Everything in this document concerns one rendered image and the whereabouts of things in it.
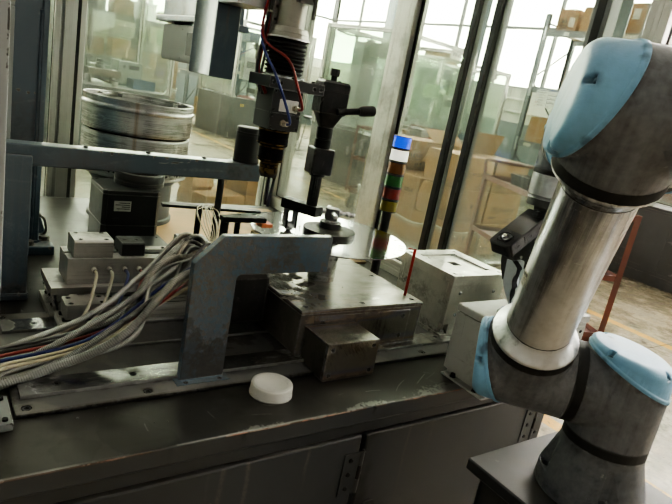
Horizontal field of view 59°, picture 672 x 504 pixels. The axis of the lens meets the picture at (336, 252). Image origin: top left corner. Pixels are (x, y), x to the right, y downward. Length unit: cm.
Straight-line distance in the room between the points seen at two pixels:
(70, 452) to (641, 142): 73
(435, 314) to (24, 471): 88
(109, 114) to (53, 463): 107
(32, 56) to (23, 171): 36
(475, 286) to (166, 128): 92
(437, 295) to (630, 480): 59
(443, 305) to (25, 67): 104
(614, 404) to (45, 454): 73
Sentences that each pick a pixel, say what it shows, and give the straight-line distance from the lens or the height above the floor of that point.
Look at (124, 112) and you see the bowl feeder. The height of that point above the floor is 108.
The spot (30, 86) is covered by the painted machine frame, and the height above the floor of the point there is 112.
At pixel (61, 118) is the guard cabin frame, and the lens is 207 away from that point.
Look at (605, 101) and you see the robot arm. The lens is 58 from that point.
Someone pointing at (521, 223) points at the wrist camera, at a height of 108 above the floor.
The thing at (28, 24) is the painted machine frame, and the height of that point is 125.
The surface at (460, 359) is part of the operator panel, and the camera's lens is 117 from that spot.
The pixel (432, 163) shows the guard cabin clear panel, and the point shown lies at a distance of 168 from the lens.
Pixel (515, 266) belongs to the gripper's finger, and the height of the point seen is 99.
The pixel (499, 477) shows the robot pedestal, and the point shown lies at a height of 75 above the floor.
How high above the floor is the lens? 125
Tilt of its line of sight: 15 degrees down
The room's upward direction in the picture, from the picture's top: 11 degrees clockwise
